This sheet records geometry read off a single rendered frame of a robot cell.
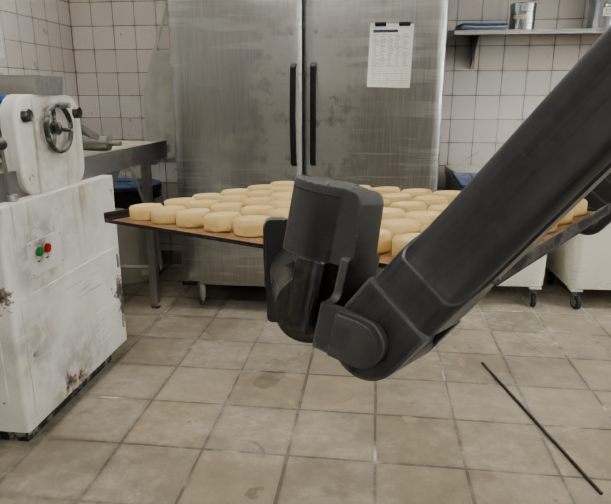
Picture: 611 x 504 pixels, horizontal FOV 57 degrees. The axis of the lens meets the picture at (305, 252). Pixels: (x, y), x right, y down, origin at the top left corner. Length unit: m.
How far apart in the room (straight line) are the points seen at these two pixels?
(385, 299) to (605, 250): 3.20
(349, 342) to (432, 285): 0.07
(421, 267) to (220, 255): 2.83
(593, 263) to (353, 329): 3.21
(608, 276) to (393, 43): 1.78
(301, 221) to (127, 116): 3.84
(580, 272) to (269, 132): 1.91
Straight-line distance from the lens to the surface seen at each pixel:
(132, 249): 3.82
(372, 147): 2.97
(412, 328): 0.39
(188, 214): 0.78
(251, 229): 0.69
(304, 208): 0.42
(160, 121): 4.10
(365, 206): 0.42
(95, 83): 4.33
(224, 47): 3.06
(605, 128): 0.36
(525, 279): 3.51
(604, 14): 3.87
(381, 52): 2.96
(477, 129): 3.93
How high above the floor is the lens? 1.19
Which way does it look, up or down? 15 degrees down
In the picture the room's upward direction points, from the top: straight up
